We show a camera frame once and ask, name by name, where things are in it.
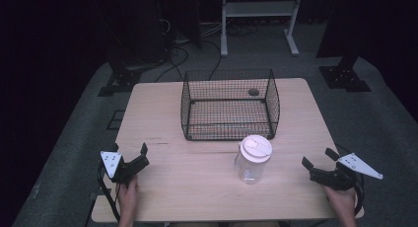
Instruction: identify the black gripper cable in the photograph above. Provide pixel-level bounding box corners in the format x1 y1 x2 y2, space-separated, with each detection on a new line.
352 172 366 217
97 161 121 222

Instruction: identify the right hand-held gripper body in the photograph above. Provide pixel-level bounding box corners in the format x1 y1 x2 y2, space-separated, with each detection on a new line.
309 152 384 192

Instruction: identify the person's right hand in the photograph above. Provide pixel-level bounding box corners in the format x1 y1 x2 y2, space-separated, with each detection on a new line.
322 186 358 220

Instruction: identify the black stand with base plate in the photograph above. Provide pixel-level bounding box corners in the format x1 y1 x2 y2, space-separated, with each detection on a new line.
317 52 373 94
97 52 143 98

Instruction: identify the black wire mesh basket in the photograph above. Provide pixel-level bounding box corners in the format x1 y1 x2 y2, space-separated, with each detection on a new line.
179 68 281 142

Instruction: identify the white metal stand frame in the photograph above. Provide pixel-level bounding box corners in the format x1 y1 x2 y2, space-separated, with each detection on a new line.
220 0 304 58

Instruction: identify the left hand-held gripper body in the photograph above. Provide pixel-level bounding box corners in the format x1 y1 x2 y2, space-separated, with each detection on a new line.
100 150 151 184

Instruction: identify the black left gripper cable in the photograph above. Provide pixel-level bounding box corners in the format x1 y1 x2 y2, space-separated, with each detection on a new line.
97 161 121 222

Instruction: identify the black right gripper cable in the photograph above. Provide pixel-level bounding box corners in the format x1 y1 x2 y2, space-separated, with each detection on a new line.
352 172 366 217

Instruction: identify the black floor cable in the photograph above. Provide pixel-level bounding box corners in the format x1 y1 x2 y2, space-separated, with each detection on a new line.
200 38 223 81
155 44 190 84

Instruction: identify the clear jar with white lid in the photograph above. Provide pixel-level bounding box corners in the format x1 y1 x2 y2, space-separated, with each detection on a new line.
233 134 273 186

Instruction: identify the person's left hand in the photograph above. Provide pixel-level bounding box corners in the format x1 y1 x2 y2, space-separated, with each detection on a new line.
115 175 139 220

